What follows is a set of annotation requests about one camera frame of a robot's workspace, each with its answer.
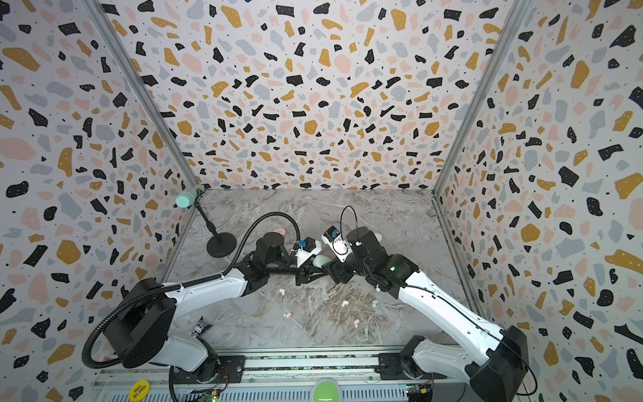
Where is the mint green charging case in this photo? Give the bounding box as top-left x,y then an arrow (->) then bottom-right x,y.
312,255 -> 332,268

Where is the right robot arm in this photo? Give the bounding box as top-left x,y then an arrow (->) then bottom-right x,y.
323,226 -> 531,401

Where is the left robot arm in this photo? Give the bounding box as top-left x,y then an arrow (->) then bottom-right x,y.
104,232 -> 323,372

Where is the microphone on black stand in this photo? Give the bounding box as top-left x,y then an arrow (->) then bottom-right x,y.
175,184 -> 237,258

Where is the green push button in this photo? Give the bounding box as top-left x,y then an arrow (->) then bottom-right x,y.
311,379 -> 343,402

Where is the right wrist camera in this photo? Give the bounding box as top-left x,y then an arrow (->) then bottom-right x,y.
323,225 -> 352,262

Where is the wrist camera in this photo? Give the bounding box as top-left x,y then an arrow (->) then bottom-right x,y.
294,237 -> 323,267
323,225 -> 352,262

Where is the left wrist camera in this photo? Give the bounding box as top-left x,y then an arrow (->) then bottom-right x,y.
294,237 -> 323,267

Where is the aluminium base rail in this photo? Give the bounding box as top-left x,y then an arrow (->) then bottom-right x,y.
88,346 -> 484,401

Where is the black corrugated cable conduit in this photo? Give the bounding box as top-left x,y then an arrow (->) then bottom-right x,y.
81,210 -> 302,370

